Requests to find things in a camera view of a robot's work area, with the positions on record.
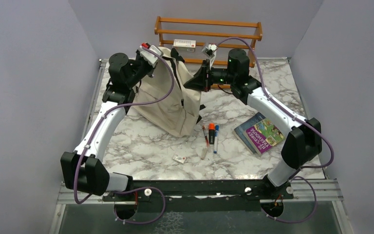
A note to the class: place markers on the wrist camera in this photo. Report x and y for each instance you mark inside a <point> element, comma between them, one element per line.
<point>150,53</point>
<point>210,50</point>

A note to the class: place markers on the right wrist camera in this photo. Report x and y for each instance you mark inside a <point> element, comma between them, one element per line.
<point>210,50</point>

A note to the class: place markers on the orange highlighter marker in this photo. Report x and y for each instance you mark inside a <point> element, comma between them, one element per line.
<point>211,133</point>

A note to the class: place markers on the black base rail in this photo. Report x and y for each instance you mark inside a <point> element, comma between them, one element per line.
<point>154,196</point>

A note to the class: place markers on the beige canvas backpack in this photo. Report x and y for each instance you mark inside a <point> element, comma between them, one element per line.
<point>178,113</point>

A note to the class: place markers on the orange wooden shelf rack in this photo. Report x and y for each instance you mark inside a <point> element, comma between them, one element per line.
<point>240,46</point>

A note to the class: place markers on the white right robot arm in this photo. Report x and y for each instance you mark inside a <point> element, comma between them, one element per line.
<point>302,142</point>

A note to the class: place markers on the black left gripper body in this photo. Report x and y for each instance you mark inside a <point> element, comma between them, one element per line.
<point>139,69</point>

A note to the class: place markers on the white and grey box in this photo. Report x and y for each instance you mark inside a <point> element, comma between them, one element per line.
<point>184,43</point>

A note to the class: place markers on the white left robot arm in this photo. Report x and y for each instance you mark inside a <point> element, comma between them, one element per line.
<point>83,170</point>

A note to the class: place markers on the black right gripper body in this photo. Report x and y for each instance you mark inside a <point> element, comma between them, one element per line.
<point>222,76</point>

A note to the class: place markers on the blue-grey book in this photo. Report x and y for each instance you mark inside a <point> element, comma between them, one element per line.
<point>250,137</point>

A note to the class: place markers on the small white eraser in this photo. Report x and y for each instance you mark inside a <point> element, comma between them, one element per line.
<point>179,159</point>

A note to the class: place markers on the purple storey treehouse book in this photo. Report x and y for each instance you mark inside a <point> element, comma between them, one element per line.
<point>271,132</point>

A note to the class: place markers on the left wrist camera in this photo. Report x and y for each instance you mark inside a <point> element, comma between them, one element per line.
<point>150,53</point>

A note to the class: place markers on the red pen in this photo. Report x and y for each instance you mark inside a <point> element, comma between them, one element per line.
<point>205,135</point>

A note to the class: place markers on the blue whiteboard marker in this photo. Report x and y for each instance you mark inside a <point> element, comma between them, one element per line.
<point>215,146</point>

